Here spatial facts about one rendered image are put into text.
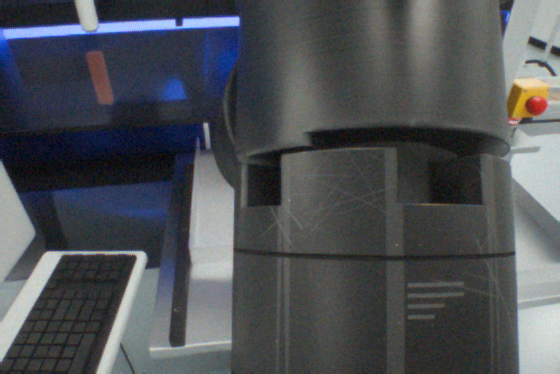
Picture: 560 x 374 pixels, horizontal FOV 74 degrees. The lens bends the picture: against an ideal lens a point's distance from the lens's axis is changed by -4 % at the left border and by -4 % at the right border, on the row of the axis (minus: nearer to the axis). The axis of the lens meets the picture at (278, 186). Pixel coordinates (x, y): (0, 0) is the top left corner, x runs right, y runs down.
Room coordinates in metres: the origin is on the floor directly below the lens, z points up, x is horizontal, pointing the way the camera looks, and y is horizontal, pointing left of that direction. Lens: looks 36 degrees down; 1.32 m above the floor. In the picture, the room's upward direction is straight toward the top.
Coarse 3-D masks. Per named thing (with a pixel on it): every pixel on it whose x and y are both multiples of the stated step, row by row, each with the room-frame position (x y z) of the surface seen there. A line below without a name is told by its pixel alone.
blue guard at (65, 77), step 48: (0, 48) 0.62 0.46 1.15; (48, 48) 0.63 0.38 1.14; (96, 48) 0.64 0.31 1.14; (144, 48) 0.65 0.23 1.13; (192, 48) 0.67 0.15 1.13; (0, 96) 0.62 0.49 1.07; (48, 96) 0.63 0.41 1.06; (96, 96) 0.64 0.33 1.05; (144, 96) 0.65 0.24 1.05; (192, 96) 0.66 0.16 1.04
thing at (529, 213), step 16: (512, 176) 0.59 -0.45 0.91; (528, 192) 0.54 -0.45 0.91; (528, 208) 0.52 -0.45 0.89; (544, 208) 0.49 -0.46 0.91; (528, 224) 0.49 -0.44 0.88; (544, 224) 0.48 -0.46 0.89; (528, 240) 0.45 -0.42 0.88; (544, 240) 0.45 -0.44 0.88; (528, 256) 0.41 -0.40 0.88; (544, 256) 0.41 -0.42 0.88; (528, 272) 0.36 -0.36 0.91; (544, 272) 0.36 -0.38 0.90
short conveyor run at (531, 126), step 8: (544, 80) 0.98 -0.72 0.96; (552, 80) 0.99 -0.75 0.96; (552, 88) 0.92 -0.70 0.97; (552, 96) 0.95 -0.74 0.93; (552, 104) 0.89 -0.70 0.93; (544, 112) 0.89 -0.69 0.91; (552, 112) 0.89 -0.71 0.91; (520, 120) 0.88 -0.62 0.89; (528, 120) 0.87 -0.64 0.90; (536, 120) 0.89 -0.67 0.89; (544, 120) 0.89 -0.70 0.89; (552, 120) 0.90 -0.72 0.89; (520, 128) 0.88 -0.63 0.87; (528, 128) 0.89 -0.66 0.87; (536, 128) 0.89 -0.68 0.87; (544, 128) 0.89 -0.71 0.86; (552, 128) 0.90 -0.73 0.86
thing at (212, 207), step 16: (208, 160) 0.70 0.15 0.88; (208, 176) 0.64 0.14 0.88; (192, 192) 0.54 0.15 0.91; (208, 192) 0.58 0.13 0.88; (224, 192) 0.58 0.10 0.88; (192, 208) 0.50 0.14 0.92; (208, 208) 0.54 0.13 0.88; (224, 208) 0.54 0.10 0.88; (192, 224) 0.46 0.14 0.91; (208, 224) 0.49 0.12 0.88; (224, 224) 0.49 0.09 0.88; (192, 240) 0.43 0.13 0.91; (208, 240) 0.45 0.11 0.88; (224, 240) 0.45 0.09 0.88; (192, 256) 0.40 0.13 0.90; (208, 256) 0.41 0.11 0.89; (224, 256) 0.41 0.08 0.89
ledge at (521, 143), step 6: (516, 132) 0.84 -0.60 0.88; (522, 132) 0.84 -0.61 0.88; (516, 138) 0.81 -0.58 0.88; (522, 138) 0.81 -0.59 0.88; (528, 138) 0.81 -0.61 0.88; (510, 144) 0.78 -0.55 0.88; (516, 144) 0.78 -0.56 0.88; (522, 144) 0.78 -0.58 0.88; (528, 144) 0.78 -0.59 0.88; (534, 144) 0.78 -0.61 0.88; (510, 150) 0.76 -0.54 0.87; (516, 150) 0.76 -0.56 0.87; (522, 150) 0.77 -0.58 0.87; (528, 150) 0.77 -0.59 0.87; (534, 150) 0.77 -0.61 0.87
